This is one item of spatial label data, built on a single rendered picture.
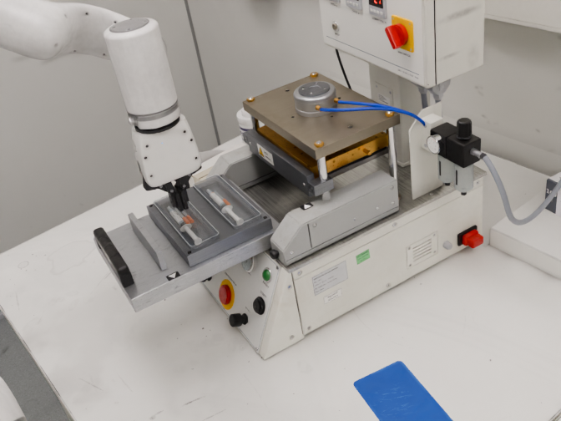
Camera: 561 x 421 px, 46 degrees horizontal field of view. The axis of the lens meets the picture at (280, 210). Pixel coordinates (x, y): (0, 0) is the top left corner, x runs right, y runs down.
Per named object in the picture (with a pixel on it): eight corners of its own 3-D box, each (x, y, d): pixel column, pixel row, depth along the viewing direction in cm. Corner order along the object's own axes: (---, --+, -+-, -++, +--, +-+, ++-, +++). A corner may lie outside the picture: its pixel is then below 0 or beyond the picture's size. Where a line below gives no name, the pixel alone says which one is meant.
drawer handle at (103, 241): (108, 241, 123) (101, 225, 120) (134, 283, 111) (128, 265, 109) (98, 246, 122) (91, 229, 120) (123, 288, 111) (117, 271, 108)
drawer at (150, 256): (234, 194, 137) (226, 162, 132) (287, 244, 120) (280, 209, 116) (98, 253, 127) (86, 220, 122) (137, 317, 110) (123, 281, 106)
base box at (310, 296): (383, 180, 166) (379, 119, 156) (494, 251, 137) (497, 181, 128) (192, 270, 148) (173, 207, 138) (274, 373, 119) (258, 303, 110)
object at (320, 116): (346, 101, 144) (341, 44, 137) (443, 153, 121) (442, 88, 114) (250, 141, 136) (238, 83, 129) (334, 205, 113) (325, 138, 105)
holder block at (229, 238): (224, 184, 133) (222, 173, 132) (273, 228, 118) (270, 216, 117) (149, 216, 128) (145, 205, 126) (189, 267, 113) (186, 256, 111)
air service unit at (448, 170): (435, 169, 126) (433, 98, 117) (492, 200, 115) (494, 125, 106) (413, 179, 124) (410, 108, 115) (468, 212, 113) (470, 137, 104)
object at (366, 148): (329, 117, 140) (324, 75, 134) (394, 155, 123) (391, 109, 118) (258, 146, 134) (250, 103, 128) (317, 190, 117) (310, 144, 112)
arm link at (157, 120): (133, 122, 102) (138, 139, 104) (185, 103, 105) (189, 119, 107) (117, 105, 108) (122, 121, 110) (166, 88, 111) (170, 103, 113)
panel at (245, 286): (194, 273, 146) (210, 196, 139) (259, 353, 123) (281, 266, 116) (186, 274, 145) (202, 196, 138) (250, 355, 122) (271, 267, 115)
